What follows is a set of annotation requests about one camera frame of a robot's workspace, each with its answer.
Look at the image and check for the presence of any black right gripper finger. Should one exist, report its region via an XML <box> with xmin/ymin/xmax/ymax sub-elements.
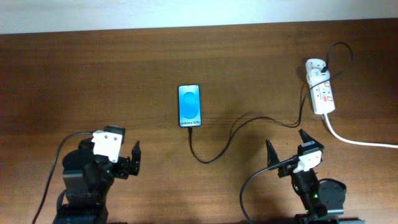
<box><xmin>298</xmin><ymin>129</ymin><xmax>315</xmax><ymax>145</ymax></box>
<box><xmin>266</xmin><ymin>139</ymin><xmax>280</xmax><ymax>168</ymax></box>

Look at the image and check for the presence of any black USB charging cable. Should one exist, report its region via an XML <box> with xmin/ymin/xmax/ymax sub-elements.
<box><xmin>187</xmin><ymin>42</ymin><xmax>354</xmax><ymax>164</ymax></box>

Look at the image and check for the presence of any blue Samsung Galaxy smartphone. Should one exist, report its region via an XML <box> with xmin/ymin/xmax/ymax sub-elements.
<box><xmin>178</xmin><ymin>84</ymin><xmax>202</xmax><ymax>128</ymax></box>

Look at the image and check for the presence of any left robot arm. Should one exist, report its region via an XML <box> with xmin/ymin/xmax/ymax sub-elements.
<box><xmin>53</xmin><ymin>125</ymin><xmax>141</xmax><ymax>224</ymax></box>

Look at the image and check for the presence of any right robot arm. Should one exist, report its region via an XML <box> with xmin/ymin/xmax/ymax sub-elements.
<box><xmin>266</xmin><ymin>129</ymin><xmax>365</xmax><ymax>224</ymax></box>

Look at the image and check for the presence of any white USB charger plug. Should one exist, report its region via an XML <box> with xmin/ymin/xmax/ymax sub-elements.
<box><xmin>307</xmin><ymin>67</ymin><xmax>330</xmax><ymax>85</ymax></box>

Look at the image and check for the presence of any white power strip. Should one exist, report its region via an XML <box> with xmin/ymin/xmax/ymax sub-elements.
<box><xmin>305</xmin><ymin>58</ymin><xmax>335</xmax><ymax>115</ymax></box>

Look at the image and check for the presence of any white power strip cord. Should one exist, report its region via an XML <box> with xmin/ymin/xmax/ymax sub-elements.
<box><xmin>322</xmin><ymin>113</ymin><xmax>398</xmax><ymax>149</ymax></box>

